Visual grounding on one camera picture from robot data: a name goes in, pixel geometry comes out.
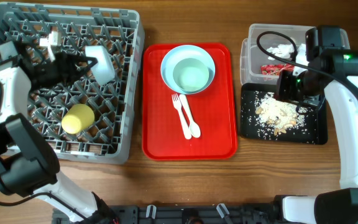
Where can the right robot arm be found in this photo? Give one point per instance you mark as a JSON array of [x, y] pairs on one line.
[[332, 72]]

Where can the clear plastic bin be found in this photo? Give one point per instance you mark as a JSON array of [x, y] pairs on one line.
[[252, 58]]

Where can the red plastic tray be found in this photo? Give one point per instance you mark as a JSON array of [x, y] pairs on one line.
[[213, 109]]

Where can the green bowl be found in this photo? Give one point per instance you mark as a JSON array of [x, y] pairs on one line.
[[191, 75]]

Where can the rice and peanut scraps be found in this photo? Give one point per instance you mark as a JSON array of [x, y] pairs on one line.
[[278, 116]]

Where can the light blue small bowl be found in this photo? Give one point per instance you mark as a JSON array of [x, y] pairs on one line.
[[103, 71]]

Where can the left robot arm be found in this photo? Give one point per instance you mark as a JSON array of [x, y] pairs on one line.
[[29, 167]]

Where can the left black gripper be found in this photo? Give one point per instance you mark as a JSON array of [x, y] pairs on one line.
[[66, 62]]

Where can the red snack wrapper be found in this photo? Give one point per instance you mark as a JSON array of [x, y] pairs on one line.
[[276, 69]]

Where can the light blue plate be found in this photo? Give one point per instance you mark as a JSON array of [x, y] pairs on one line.
[[182, 52]]

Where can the white plastic spoon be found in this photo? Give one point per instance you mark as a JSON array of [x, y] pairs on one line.
[[193, 126]]

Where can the white plastic fork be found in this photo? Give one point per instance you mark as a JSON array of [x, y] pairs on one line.
[[178, 106]]

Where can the grey plastic dishwasher rack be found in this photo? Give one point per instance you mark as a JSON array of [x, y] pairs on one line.
[[120, 32]]

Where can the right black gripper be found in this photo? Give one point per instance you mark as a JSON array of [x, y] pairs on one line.
[[283, 92]]

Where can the crumpled white tissue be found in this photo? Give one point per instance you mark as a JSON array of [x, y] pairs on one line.
[[285, 51]]

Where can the black plastic tray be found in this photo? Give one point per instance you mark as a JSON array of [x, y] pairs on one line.
[[311, 129]]

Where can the yellow plastic cup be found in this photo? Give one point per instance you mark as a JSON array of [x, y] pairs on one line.
[[78, 118]]

